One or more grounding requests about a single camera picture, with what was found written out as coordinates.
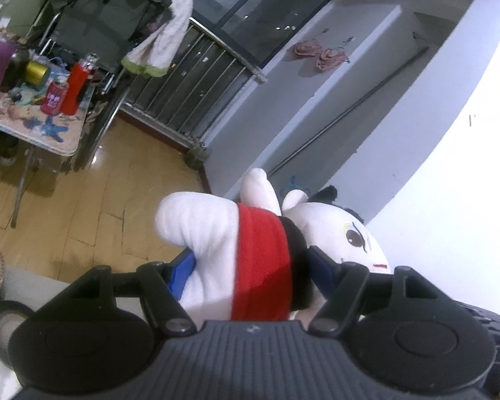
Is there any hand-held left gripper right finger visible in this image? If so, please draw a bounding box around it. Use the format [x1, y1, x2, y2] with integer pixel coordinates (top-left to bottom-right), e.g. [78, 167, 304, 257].
[306, 245, 442, 338]

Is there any wheelchair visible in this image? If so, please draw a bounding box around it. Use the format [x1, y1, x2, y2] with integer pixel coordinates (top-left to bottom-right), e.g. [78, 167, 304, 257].
[32, 0, 172, 172]

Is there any red drink can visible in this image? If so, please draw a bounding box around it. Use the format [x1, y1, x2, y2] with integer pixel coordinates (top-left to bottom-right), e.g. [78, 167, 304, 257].
[40, 79, 70, 116]

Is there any white towel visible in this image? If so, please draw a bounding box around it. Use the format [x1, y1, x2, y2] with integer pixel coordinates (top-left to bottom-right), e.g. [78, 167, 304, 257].
[122, 0, 194, 78]

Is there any metal railing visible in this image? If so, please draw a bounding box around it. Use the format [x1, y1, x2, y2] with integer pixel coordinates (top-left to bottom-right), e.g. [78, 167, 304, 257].
[120, 17, 268, 164]

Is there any dark glass window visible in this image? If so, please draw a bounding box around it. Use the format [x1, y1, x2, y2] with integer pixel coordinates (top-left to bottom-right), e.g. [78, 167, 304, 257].
[178, 0, 341, 68]

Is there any folding table with printed top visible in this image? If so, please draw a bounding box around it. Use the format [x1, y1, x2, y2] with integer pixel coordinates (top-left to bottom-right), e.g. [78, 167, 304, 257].
[0, 50, 96, 230]

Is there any red bottle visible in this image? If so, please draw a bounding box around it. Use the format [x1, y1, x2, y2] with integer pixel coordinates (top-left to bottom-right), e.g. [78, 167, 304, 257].
[59, 53, 99, 116]

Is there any black tape roll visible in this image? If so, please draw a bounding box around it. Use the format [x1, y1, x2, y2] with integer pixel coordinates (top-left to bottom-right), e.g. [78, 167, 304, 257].
[0, 300, 36, 361]

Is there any black white red plush toy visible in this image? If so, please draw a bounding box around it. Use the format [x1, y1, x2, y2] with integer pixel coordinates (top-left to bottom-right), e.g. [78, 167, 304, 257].
[154, 168, 391, 322]

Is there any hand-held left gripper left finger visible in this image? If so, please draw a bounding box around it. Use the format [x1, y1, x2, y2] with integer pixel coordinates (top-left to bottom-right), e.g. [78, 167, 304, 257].
[62, 248, 198, 336]

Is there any thin metal pole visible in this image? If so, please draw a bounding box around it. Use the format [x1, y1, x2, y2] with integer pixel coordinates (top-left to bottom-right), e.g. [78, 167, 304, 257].
[269, 46, 430, 176]

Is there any dark glass jar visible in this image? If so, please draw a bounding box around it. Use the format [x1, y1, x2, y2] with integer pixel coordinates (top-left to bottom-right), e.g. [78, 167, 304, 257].
[2, 48, 30, 92]

